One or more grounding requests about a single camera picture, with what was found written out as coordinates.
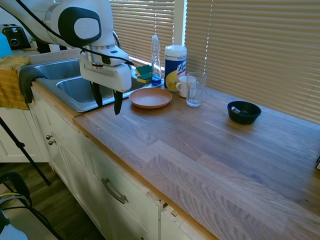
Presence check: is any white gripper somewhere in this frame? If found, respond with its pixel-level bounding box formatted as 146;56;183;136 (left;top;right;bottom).
79;51;133;116

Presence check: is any stainless steel double sink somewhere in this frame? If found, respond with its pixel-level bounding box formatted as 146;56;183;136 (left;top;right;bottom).
33;57;161;113

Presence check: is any white ceramic mug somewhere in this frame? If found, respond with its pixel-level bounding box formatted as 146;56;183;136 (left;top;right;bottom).
175;75;197;99

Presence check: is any beige window blind over sink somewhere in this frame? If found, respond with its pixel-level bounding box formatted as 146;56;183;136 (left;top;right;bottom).
109;0;176;66

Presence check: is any yellow green sponge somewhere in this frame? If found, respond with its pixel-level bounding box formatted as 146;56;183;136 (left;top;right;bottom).
136;72;153;85
135;64;153;76

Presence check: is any orange plastic plate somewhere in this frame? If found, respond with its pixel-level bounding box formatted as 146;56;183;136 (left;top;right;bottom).
128;87;173;110

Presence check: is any clear dish soap bottle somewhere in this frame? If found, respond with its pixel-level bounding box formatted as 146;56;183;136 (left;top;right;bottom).
150;34;162;87

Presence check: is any chrome faucet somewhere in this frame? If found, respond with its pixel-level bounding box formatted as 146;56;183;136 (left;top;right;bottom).
112;30;122;50

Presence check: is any Lysol wipes canister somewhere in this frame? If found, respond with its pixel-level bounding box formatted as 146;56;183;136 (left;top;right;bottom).
163;44;188;93

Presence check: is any gray cloth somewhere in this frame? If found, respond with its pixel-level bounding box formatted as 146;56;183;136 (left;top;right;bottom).
18;65;48;105

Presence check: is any clear drinking glass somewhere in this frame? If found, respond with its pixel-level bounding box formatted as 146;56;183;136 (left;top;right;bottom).
186;71;207;108

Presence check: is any black tripod leg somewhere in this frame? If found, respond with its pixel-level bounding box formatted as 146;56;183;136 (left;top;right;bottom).
0;116;52;186

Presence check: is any yellow cloth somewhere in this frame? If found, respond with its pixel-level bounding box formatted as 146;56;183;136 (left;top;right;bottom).
0;55;34;111

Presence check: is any black silver toaster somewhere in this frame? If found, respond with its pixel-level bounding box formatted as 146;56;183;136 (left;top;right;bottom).
1;23;32;50

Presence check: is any light blue plastic object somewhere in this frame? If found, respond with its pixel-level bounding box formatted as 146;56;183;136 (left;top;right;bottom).
0;33;12;59

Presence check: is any dark blue bowl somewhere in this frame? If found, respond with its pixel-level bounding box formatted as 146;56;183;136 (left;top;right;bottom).
226;100;262;125

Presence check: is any wide beige window blind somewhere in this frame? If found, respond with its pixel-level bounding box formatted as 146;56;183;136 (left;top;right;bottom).
185;0;320;124

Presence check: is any metal cabinet pull handle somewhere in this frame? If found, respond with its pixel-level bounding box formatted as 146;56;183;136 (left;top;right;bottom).
100;177;129;205

